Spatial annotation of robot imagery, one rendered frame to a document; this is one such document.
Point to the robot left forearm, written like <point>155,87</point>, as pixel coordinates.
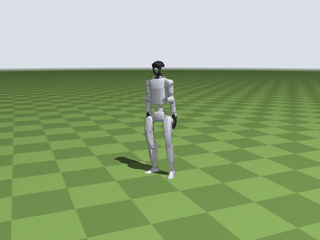
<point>173,107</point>

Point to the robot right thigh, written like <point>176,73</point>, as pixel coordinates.
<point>149,132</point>

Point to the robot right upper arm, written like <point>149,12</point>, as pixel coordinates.
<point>148,96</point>

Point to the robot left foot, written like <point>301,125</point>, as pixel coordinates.
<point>171,175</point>

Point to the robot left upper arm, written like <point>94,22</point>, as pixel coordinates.
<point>170,88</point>

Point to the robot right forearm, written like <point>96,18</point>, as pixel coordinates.
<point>148,107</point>

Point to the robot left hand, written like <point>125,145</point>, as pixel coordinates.
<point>174,121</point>

